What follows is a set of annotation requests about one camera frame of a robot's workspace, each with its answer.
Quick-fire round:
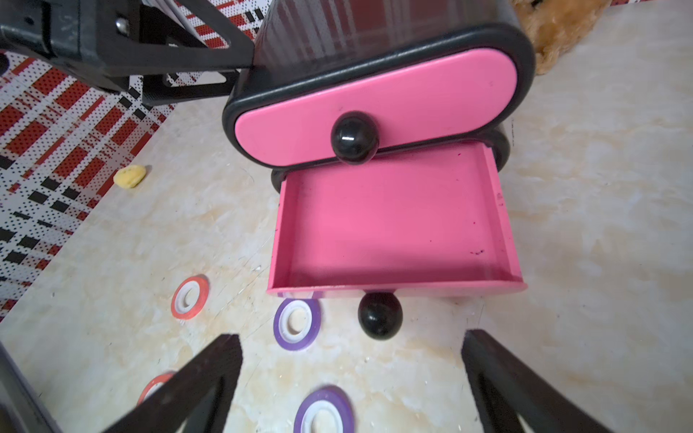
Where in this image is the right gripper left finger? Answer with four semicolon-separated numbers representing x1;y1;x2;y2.
107;334;243;432

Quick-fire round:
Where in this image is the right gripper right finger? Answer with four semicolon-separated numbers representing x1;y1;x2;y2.
461;329;608;432

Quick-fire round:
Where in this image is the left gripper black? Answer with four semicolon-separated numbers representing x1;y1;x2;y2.
1;1;254;106

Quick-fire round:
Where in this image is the purple tape roll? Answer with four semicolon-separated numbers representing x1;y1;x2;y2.
293;385;356;433
274;299;322;351

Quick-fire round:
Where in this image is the black drawer cabinet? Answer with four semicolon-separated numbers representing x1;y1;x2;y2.
222;1;536;189

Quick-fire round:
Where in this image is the red tape roll lower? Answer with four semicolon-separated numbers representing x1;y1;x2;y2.
137;370;176;405

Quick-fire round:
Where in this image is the red tape roll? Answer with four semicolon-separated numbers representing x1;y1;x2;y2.
137;370;176;405
171;275;209;320

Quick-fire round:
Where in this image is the red tape roll upper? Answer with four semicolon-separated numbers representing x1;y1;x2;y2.
171;275;209;320

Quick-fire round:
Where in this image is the small yellow foam piece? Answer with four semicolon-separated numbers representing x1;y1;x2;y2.
113;165;147;189

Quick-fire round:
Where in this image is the brown teddy bear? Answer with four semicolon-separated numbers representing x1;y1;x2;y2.
511;0;611;76

